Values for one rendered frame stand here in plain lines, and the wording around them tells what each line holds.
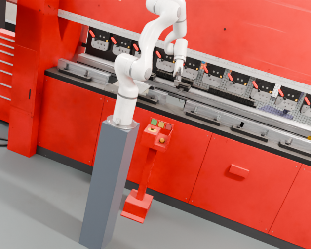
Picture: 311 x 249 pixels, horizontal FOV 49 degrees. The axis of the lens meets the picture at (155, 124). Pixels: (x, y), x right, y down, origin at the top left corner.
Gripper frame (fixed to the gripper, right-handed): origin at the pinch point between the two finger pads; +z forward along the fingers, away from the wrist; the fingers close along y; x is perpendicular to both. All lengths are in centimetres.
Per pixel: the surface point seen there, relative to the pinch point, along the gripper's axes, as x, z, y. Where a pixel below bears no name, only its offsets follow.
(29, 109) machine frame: -119, 14, -91
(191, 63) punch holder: 14.9, -29.9, -33.4
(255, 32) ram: 55, -49, -4
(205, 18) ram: 18, -59, -11
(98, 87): -58, -9, -66
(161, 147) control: -1, 40, -39
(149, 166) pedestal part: -7, 54, -57
